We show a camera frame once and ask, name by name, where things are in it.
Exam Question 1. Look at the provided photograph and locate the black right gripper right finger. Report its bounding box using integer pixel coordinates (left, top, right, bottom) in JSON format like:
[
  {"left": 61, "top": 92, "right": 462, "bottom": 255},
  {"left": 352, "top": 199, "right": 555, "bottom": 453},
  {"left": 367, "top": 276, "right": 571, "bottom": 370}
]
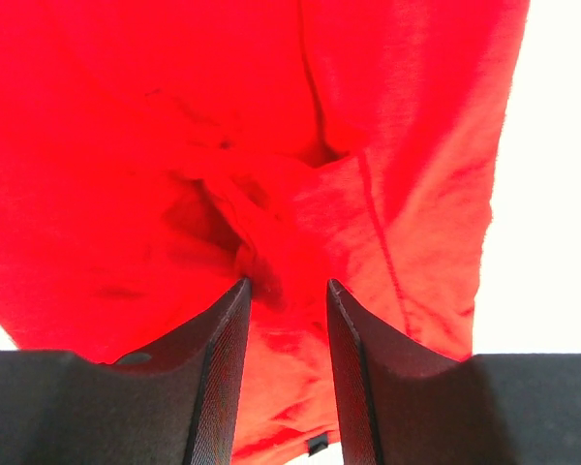
[{"left": 327, "top": 280, "right": 581, "bottom": 464}]

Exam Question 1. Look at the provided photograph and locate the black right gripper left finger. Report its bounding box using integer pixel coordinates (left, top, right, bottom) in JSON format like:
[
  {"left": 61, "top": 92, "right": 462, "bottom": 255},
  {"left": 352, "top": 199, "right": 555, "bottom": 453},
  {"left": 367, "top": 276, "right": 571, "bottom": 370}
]
[{"left": 0, "top": 279, "right": 251, "bottom": 464}]

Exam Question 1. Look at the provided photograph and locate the red t shirt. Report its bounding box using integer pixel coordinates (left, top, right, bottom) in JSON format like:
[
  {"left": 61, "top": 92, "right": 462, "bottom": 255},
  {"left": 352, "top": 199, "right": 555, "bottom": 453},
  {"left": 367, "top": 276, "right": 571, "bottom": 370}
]
[{"left": 0, "top": 1, "right": 529, "bottom": 464}]

